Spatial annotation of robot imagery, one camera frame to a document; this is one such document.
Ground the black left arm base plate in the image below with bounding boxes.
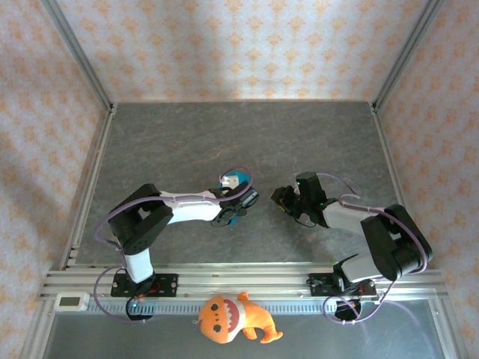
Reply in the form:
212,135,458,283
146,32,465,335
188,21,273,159
111,273,180,298

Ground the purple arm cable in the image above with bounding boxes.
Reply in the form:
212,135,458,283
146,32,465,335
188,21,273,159
312,172,431,326
93,166,255,326

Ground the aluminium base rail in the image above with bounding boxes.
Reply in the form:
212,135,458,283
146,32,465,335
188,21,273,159
40,263,448,302

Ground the orange shark plush toy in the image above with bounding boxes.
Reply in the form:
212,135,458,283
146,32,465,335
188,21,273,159
192,291,284,345

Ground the aluminium frame post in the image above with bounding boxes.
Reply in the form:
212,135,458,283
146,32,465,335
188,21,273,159
370,0,446,111
40,0,115,113

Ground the grey slotted cable duct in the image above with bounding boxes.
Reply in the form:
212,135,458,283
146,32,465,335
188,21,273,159
88,298,375,315

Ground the blue paper sheet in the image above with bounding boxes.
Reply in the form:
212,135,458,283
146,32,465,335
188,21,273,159
228,170,251,228

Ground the aluminium table side rail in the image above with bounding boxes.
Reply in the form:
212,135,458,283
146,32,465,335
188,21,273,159
61,104,117,270
370,102,426,269

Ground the small white display device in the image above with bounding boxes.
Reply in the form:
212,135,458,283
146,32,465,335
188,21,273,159
53,292,90,312

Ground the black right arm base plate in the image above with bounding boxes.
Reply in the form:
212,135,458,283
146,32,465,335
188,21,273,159
307,272,379,300

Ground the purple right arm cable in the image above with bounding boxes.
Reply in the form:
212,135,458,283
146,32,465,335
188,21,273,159
312,172,431,326

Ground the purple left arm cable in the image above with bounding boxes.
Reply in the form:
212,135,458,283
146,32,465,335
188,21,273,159
93,166,255,326

